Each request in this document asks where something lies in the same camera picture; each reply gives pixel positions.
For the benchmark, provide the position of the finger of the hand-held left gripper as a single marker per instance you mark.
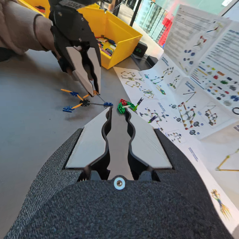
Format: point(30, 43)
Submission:
point(80, 67)
point(95, 63)

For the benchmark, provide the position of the person's left forearm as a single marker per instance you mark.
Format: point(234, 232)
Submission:
point(22, 26)

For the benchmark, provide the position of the black device with green display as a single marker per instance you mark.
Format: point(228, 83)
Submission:
point(140, 49)

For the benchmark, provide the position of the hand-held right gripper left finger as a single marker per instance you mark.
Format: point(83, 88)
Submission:
point(84, 149)

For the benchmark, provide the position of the small black box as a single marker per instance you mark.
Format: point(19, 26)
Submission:
point(152, 61)

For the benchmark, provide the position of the white folded instruction booklet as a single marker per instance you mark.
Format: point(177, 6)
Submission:
point(175, 104)

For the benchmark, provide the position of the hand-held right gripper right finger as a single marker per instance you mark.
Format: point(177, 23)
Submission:
point(151, 149)

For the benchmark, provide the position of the red plastic crate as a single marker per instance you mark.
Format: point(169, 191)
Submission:
point(167, 28)

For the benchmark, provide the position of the pile of toy building pieces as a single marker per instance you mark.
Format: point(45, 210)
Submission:
point(106, 44)

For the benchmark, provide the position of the colourful toy rod model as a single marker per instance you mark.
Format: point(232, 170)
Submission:
point(125, 106)

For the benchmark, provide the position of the yellow plastic bin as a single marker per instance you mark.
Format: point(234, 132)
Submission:
point(37, 5)
point(119, 37)

